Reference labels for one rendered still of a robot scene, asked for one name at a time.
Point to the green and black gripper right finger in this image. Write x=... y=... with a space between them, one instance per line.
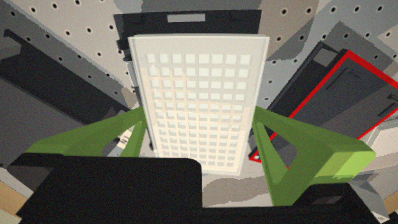
x=323 y=156

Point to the white button panel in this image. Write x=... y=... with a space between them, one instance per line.
x=371 y=198

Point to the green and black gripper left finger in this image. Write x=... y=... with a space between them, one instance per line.
x=89 y=140

